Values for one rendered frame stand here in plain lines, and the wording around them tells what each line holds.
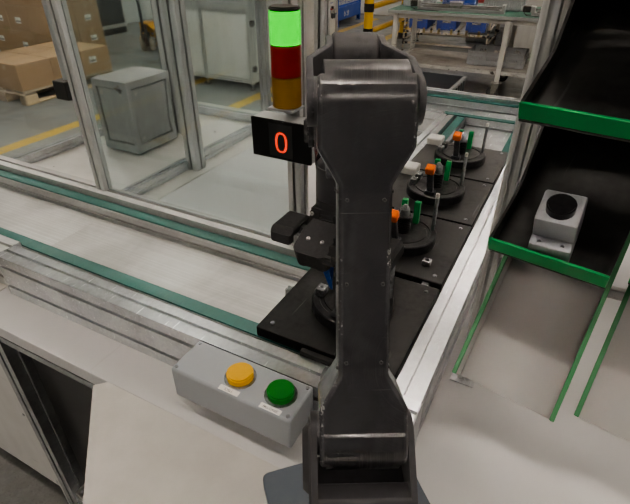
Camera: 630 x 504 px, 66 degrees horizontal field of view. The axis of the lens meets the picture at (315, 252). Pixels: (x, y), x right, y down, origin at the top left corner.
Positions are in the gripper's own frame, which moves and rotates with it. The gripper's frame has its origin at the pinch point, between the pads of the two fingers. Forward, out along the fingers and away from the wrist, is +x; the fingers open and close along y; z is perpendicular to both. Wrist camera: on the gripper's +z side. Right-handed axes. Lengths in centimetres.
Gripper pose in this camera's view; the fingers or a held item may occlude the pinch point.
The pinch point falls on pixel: (334, 269)
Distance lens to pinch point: 72.1
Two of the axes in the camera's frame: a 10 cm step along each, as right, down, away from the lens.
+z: -4.7, 4.8, -7.4
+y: 8.8, 2.6, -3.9
